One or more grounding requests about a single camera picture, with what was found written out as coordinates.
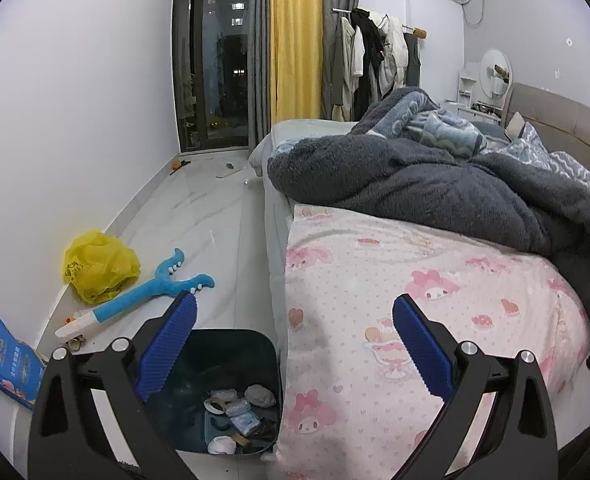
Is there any white wall shelf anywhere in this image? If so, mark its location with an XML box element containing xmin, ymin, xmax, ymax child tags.
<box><xmin>458</xmin><ymin>62</ymin><xmax>481</xmax><ymax>106</ymax></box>

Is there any blue snack bag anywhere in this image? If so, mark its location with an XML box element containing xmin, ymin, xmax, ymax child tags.
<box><xmin>0</xmin><ymin>307</ymin><xmax>48</xmax><ymax>411</ymax></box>

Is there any round white mirror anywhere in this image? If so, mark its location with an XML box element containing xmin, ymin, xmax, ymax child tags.
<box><xmin>479</xmin><ymin>48</ymin><xmax>512</xmax><ymax>106</ymax></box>

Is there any white jacket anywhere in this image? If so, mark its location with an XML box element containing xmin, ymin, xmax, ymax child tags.
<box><xmin>375</xmin><ymin>14</ymin><xmax>408</xmax><ymax>95</ymax></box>

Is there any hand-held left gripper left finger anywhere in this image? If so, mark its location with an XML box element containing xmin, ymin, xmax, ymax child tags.
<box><xmin>27</xmin><ymin>291</ymin><xmax>198</xmax><ymax>480</ymax></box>

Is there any blue white patterned quilt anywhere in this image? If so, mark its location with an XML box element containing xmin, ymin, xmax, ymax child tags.
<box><xmin>495</xmin><ymin>122</ymin><xmax>590</xmax><ymax>211</ymax></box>

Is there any dark teal trash bin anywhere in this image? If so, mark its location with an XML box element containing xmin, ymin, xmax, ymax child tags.
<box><xmin>147</xmin><ymin>329</ymin><xmax>283</xmax><ymax>456</ymax></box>

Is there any pink printed bedsheet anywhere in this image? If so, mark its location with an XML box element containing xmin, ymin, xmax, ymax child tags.
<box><xmin>277</xmin><ymin>203</ymin><xmax>590</xmax><ymax>480</ymax></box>

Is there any blue plush grabber toy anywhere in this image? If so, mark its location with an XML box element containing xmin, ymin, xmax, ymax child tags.
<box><xmin>55</xmin><ymin>247</ymin><xmax>216</xmax><ymax>338</ymax></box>

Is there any grey mattress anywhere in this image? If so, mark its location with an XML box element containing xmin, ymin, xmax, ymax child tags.
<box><xmin>249</xmin><ymin>120</ymin><xmax>358</xmax><ymax>331</ymax></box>

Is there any dark grey fleece blanket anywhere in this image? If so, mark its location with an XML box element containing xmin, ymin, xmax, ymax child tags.
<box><xmin>267</xmin><ymin>135</ymin><xmax>590</xmax><ymax>311</ymax></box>

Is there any yellow plastic bag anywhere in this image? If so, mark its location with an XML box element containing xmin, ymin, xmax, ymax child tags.
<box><xmin>64</xmin><ymin>230</ymin><xmax>140</xmax><ymax>305</ymax></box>

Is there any dark green garment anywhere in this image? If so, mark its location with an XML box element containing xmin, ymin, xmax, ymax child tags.
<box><xmin>404</xmin><ymin>35</ymin><xmax>421</xmax><ymax>88</ymax></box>

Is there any dark blue pillow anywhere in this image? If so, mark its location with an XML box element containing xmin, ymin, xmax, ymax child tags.
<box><xmin>475</xmin><ymin>120</ymin><xmax>508</xmax><ymax>141</ymax></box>

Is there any white sock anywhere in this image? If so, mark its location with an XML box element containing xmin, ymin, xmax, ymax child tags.
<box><xmin>207</xmin><ymin>435</ymin><xmax>238</xmax><ymax>456</ymax></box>
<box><xmin>245</xmin><ymin>384</ymin><xmax>277</xmax><ymax>408</ymax></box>

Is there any dark glass balcony door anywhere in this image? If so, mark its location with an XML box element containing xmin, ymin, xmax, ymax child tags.
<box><xmin>174</xmin><ymin>0</ymin><xmax>256</xmax><ymax>153</ymax></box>

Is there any white air conditioner cable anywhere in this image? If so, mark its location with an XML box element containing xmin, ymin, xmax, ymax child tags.
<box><xmin>462</xmin><ymin>0</ymin><xmax>488</xmax><ymax>28</ymax></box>

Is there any yellow curtain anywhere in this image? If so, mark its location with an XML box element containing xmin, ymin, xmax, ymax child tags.
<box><xmin>270</xmin><ymin>0</ymin><xmax>326</xmax><ymax>123</ymax></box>

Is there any clothes rack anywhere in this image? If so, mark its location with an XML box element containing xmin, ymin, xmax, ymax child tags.
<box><xmin>331</xmin><ymin>7</ymin><xmax>428</xmax><ymax>38</ymax></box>

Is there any blue tissue pack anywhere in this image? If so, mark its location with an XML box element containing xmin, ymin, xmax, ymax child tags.
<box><xmin>232</xmin><ymin>411</ymin><xmax>262</xmax><ymax>435</ymax></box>

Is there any black snack packet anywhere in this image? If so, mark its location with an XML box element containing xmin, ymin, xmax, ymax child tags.
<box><xmin>247</xmin><ymin>422</ymin><xmax>278</xmax><ymax>448</ymax></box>

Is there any black garment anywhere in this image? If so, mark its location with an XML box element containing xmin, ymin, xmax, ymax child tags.
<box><xmin>351</xmin><ymin>8</ymin><xmax>388</xmax><ymax>111</ymax></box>

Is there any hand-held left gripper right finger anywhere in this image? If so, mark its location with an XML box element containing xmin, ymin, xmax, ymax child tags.
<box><xmin>392</xmin><ymin>294</ymin><xmax>560</xmax><ymax>480</ymax></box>

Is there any white dresser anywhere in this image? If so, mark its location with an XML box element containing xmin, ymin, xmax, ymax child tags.
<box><xmin>440</xmin><ymin>100</ymin><xmax>503</xmax><ymax>123</ymax></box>

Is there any beige bed headboard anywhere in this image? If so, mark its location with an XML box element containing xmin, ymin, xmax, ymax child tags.
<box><xmin>502</xmin><ymin>82</ymin><xmax>590</xmax><ymax>186</ymax></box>

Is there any blue plush blanket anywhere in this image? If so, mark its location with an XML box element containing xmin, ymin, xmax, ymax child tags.
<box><xmin>352</xmin><ymin>86</ymin><xmax>486</xmax><ymax>161</ymax></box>

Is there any beige coat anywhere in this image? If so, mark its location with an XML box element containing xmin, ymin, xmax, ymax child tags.
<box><xmin>331</xmin><ymin>16</ymin><xmax>365</xmax><ymax>122</ymax></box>

